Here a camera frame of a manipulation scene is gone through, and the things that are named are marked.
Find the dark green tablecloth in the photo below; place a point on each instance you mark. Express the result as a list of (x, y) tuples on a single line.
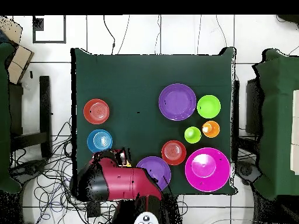
[(130, 88), (275, 116), (4, 116)]

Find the black stand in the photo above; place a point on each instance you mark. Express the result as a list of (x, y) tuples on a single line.
[(44, 105)]

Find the black floor frame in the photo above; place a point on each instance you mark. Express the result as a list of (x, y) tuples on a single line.
[(38, 24)]

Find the black case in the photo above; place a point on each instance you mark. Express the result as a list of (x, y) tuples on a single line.
[(252, 107)]

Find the black power adapter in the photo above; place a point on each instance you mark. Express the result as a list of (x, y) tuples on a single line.
[(94, 209)]

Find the large pink bowl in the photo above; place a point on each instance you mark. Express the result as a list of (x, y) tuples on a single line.
[(208, 170)]

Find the orange cup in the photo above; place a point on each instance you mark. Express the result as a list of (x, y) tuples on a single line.
[(213, 130)]

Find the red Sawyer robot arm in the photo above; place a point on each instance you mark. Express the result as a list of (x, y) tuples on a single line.
[(126, 184)]

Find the small green bowl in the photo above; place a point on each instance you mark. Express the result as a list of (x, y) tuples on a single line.
[(208, 106)]

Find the purple bowl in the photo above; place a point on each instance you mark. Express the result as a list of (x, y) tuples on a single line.
[(158, 169), (177, 102)]

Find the grey floor stand base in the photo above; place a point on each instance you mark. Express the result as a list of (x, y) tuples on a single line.
[(246, 170), (30, 168)]

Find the small red bowl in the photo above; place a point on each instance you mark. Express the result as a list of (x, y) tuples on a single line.
[(173, 152), (96, 111)]

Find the green cup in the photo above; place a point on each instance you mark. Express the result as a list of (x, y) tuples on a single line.
[(192, 135)]

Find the white box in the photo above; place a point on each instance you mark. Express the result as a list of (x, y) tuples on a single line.
[(295, 130)]

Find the small blue bowl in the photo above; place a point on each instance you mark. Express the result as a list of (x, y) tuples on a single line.
[(99, 140)]

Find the cardboard box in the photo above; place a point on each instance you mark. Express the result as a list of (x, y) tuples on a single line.
[(19, 63), (10, 29)]

